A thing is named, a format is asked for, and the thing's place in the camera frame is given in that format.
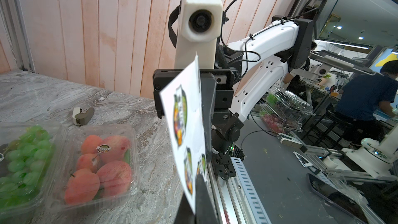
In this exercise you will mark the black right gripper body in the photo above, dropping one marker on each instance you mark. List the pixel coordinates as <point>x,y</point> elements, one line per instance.
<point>224,86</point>

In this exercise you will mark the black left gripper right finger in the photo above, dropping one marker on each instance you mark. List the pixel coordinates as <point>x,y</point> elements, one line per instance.
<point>204,211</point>

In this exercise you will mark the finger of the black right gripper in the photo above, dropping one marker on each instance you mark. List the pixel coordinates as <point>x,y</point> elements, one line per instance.
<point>208,94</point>

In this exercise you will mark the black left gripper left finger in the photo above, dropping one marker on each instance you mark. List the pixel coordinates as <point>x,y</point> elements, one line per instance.
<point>184,214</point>

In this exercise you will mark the clear box of red apples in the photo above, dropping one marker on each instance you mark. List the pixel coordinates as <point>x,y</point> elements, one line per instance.
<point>86,180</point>

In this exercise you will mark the clear box of grapes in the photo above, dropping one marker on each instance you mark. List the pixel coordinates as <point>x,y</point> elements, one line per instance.
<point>28,156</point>

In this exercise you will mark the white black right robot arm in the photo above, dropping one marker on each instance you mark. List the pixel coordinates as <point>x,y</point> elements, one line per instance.
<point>272,52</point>

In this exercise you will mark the stacked clear fruit boxes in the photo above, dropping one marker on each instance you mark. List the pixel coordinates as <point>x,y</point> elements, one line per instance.
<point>283,111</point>

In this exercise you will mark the round fruit sticker on box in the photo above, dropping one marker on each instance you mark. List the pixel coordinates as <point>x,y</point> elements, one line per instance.
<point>103,148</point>

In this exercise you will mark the small grey tape dispenser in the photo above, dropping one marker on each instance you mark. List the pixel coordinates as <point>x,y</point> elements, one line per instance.
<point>82,116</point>

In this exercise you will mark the standing person blue shirt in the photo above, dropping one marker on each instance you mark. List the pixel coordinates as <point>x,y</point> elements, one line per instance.
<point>362,96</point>

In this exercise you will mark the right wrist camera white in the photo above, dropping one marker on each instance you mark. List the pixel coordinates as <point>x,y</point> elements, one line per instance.
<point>199,26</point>

